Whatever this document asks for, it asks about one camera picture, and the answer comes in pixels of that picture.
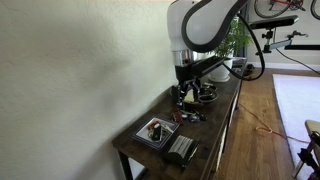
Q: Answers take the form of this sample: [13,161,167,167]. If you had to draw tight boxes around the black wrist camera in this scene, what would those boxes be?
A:
[191,55,228,79]

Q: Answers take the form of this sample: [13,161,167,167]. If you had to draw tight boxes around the black shoe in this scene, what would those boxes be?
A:
[243,63,256,77]

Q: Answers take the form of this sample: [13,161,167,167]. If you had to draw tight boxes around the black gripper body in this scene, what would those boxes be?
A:
[174,64,203,90]

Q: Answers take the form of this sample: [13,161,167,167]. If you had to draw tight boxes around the white plant pot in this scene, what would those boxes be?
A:
[209,58,234,80]

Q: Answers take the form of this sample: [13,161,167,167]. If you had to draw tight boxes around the green leafy plant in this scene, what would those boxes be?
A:
[213,16,253,61]

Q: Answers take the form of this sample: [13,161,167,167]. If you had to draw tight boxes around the keys with red fob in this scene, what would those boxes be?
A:
[170,108,188,125]

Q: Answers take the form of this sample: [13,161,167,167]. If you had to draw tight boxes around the black wall hook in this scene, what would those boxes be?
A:
[287,30,309,40]

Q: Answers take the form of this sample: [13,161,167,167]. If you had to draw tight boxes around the black case striped lid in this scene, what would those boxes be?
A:
[162,133,200,169]

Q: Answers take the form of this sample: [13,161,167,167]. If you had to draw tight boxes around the small orange item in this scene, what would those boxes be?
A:
[147,120,160,130]

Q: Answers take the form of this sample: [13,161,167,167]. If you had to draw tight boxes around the black wall shelf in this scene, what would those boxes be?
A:
[284,44,320,51]

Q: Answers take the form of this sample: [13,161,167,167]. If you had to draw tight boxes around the black stereo camera bar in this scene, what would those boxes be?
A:
[248,14,300,31]

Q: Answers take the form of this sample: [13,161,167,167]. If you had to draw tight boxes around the keys with black fob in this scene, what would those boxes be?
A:
[186,109,208,124]

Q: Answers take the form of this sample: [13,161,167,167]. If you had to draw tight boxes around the red bicycle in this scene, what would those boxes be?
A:
[253,0,307,19]

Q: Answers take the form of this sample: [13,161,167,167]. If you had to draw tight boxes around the white rug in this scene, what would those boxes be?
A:
[272,73,320,180]

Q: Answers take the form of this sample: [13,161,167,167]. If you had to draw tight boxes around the white pot saucer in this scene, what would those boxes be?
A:
[207,75,231,83]

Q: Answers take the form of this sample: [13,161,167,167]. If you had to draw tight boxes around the thin black camera cable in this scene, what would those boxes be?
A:
[275,48,320,76]

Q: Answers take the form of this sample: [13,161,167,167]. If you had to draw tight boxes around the folding chair tan seat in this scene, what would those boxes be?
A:
[292,119,320,180]

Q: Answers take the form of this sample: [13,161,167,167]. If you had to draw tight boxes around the black bicycle wheel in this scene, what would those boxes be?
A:
[309,0,320,20]

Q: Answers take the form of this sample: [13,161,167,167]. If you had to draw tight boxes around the yellow sticky note pad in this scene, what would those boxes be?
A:
[183,89,196,103]

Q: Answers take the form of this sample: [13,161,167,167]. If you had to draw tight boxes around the square tray blue rim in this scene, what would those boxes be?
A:
[131,115,181,152]

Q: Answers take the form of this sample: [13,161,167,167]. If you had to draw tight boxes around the black car key fob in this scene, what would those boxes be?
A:
[148,123,164,143]

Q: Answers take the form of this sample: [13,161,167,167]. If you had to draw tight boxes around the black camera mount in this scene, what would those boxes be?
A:
[260,28,294,54]

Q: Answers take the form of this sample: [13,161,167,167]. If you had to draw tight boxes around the orange extension cable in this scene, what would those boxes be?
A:
[238,102,311,145]

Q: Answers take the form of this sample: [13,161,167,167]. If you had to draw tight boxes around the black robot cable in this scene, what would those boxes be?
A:
[221,13,266,82]

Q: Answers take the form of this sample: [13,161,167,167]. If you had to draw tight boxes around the small silver item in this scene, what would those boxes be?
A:
[161,122,177,134]

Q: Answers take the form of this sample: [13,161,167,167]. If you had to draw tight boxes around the dark wooden console table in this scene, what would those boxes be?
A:
[111,58,248,180]

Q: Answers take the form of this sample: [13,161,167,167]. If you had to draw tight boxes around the dark stacked books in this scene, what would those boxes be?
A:
[232,56,248,68]

